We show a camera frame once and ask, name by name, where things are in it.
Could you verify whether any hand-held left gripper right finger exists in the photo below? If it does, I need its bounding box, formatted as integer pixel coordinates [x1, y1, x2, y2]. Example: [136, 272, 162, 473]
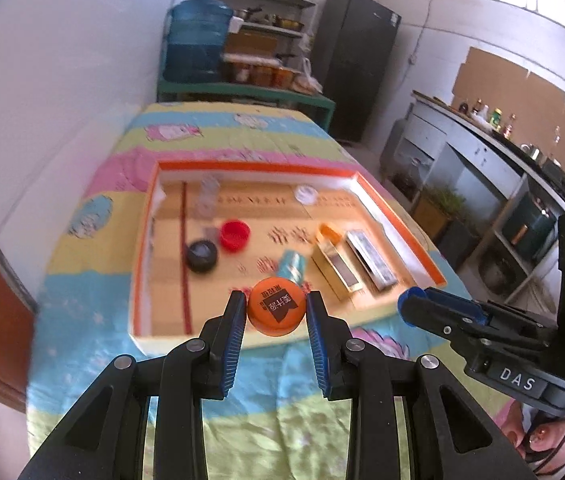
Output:
[305, 290, 528, 480]

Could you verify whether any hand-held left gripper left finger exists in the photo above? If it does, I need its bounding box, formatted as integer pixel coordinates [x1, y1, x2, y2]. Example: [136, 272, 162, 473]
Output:
[20, 290, 248, 480]

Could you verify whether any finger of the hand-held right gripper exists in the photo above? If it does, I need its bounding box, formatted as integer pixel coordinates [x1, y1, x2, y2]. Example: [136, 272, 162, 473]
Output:
[396, 287, 494, 362]
[423, 287, 539, 324]

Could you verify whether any orange lid with black label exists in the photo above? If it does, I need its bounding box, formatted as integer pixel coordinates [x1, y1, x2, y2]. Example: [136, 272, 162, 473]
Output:
[246, 276, 308, 338]

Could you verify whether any white cartoon print tin box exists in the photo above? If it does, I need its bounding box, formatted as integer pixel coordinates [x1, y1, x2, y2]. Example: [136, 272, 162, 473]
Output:
[344, 229, 397, 292]

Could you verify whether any orange rimmed cardboard tray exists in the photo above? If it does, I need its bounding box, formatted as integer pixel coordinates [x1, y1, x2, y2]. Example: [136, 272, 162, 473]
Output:
[129, 159, 447, 358]

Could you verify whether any person's right hand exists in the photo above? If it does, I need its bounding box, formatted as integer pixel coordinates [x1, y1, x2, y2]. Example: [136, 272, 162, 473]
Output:
[498, 400, 565, 478]

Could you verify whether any yellow rectangular box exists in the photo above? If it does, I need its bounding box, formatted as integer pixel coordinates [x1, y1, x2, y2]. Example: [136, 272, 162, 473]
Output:
[311, 232, 364, 304]

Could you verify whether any black bottle cap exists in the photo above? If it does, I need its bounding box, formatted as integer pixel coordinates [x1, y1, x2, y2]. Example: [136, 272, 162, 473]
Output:
[185, 239, 220, 275]

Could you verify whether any red bottle cap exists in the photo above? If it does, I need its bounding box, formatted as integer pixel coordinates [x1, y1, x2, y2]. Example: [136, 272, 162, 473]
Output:
[219, 219, 252, 254]

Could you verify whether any gas stove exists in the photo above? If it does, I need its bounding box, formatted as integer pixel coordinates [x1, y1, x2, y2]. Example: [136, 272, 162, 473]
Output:
[536, 157, 565, 207]

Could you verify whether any orange translucent cap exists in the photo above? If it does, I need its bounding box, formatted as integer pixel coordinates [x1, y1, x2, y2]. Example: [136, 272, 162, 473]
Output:
[315, 223, 341, 249]

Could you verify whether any white kitchen counter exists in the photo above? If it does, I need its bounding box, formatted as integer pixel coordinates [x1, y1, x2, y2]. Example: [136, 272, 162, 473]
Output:
[379, 91, 565, 311]

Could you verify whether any clear plastic bottle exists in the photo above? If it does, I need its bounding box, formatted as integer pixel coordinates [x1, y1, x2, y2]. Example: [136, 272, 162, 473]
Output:
[193, 174, 221, 221]

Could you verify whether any green bench table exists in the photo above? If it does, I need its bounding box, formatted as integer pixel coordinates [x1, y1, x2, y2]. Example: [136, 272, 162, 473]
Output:
[156, 77, 337, 137]

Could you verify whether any dark grey fridge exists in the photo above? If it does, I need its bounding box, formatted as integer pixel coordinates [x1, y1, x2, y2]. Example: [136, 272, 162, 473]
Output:
[311, 0, 403, 144]

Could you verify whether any white plastic bag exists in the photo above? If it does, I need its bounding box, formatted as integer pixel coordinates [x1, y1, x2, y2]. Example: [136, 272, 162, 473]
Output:
[294, 57, 323, 94]

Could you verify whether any cardboard box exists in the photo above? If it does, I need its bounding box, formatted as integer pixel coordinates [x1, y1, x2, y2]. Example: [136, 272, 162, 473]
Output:
[224, 30, 280, 57]

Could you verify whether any blue water jug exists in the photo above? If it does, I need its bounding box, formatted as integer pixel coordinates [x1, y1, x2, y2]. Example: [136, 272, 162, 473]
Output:
[162, 0, 234, 84]

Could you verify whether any metal shelf rack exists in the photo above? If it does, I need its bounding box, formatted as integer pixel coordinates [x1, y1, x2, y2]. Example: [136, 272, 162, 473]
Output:
[182, 0, 331, 92]

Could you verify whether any black cable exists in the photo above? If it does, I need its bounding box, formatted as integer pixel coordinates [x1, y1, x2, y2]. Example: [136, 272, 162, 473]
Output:
[526, 389, 565, 477]

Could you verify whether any cardboard sheet on wall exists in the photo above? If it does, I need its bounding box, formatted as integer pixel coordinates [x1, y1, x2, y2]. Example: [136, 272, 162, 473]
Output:
[452, 46, 565, 152]

